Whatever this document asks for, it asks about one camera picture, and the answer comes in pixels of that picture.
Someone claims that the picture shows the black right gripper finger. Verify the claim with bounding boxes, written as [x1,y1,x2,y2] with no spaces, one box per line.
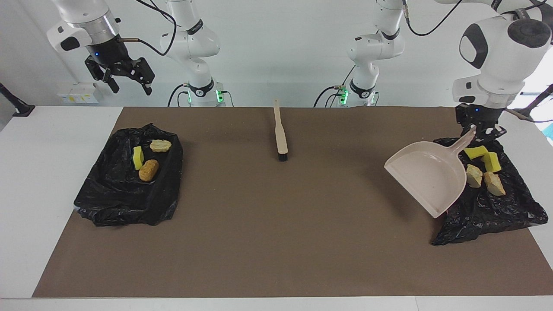
[85,56,120,94]
[123,57,155,96]

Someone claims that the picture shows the yellow and green sponge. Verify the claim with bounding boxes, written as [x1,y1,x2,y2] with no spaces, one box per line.
[482,152,502,173]

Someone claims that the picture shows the beige plastic dustpan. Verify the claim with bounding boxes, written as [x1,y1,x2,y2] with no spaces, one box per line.
[384,125,477,219]

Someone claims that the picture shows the brown sponge chunk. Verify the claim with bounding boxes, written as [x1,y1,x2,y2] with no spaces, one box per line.
[138,159,159,182]

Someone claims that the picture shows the beige hand brush black bristles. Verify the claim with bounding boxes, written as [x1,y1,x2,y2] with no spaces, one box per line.
[273,100,289,162]

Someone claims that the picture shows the black plastic trash bag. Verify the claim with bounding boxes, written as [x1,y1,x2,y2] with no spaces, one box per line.
[431,136,549,246]
[73,123,184,227]

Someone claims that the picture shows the brown paper table mat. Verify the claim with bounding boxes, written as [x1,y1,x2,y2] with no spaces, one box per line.
[32,107,553,298]

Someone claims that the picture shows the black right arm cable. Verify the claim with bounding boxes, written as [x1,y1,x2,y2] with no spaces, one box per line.
[118,0,178,57]

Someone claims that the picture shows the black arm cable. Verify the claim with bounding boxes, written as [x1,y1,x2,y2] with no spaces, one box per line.
[404,0,553,124]
[118,0,178,57]

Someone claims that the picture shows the black base cable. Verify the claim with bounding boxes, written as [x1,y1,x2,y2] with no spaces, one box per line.
[168,83,191,107]
[313,86,346,107]

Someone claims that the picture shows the black camera stand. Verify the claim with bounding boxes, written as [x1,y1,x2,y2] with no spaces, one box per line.
[516,84,553,121]
[0,82,35,117]

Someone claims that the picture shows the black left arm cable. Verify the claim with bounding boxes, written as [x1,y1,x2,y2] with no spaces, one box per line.
[404,0,553,124]

